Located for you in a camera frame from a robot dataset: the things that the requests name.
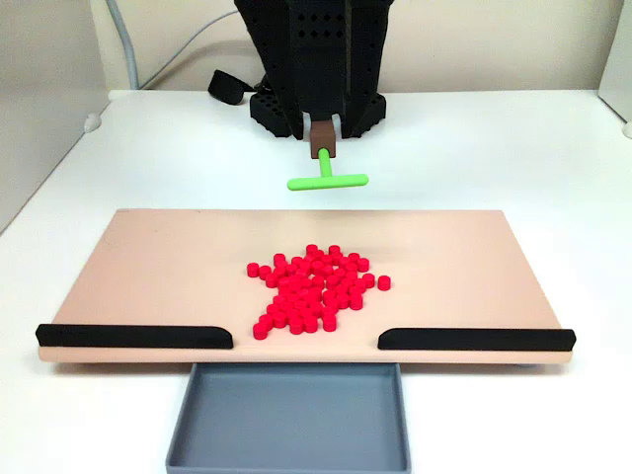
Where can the beige flat pushing board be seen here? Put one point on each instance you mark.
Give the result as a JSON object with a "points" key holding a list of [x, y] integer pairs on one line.
{"points": [[148, 271]]}

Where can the red cylindrical granule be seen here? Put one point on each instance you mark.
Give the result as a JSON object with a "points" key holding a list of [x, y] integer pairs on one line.
{"points": [[265, 270], [312, 249], [363, 263], [260, 331], [369, 280], [330, 323], [353, 258], [384, 282], [253, 269], [279, 259], [334, 250], [356, 301]]}

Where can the green T pusher brown block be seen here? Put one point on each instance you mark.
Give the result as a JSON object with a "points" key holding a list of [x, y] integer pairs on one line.
{"points": [[325, 165]]}

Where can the grey rectangular container tray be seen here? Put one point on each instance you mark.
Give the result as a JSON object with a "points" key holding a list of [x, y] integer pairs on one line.
{"points": [[291, 419]]}

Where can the black edge rail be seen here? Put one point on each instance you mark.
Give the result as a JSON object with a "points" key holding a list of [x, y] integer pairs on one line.
{"points": [[469, 339], [123, 337]]}

